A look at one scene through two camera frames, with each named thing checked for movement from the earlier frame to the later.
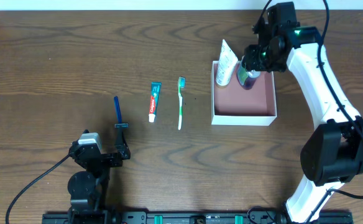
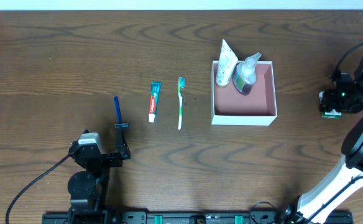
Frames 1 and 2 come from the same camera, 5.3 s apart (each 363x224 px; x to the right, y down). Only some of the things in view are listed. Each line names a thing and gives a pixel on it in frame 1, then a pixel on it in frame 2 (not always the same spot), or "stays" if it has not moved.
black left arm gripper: (105, 158) stays
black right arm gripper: (251, 58) → (329, 104)
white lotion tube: (227, 64) stays
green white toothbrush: (181, 84) stays
